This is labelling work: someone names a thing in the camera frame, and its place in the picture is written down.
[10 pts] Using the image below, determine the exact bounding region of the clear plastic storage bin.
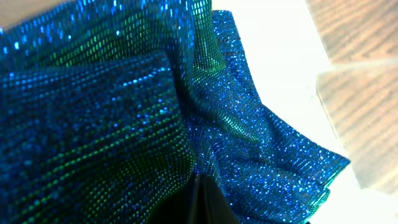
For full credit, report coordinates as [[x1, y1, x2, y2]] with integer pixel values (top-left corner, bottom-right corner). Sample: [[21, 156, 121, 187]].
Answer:
[[211, 0, 398, 224]]

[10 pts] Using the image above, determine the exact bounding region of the white label in bin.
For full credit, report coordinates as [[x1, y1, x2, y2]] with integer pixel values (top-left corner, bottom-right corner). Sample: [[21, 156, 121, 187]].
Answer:
[[212, 0, 340, 151]]

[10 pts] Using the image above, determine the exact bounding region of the sparkly blue green fabric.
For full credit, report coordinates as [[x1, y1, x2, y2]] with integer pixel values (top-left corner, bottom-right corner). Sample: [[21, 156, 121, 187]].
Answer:
[[1, 0, 349, 224]]

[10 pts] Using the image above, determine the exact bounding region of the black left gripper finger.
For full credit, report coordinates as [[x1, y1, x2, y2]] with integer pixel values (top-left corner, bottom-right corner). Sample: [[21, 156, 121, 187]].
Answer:
[[187, 175, 240, 224]]

